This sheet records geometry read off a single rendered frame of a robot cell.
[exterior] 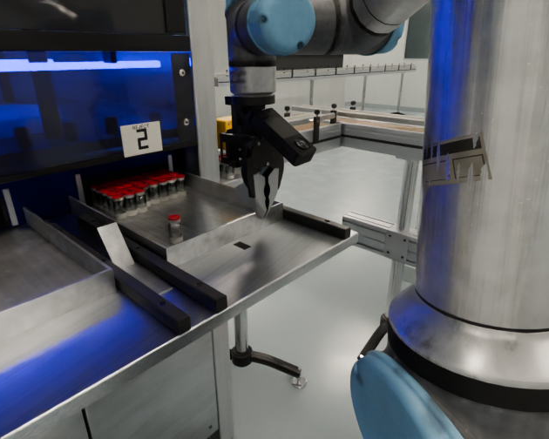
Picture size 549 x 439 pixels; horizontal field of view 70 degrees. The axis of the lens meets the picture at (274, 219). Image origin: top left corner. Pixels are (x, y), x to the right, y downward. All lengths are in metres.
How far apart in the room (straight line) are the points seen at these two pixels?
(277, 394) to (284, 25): 1.34
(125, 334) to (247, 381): 1.19
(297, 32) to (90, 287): 0.41
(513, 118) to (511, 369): 0.12
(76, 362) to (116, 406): 0.60
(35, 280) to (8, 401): 0.23
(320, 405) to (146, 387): 0.71
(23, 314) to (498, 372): 0.48
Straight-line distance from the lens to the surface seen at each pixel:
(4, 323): 0.55
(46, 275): 0.66
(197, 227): 0.74
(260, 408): 1.57
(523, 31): 0.21
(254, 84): 0.64
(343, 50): 0.60
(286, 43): 0.52
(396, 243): 1.59
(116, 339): 0.50
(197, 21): 0.92
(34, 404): 0.46
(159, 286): 0.57
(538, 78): 0.21
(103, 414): 1.07
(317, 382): 1.66
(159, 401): 1.15
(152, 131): 0.85
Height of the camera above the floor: 1.18
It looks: 23 degrees down
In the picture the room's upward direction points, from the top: straight up
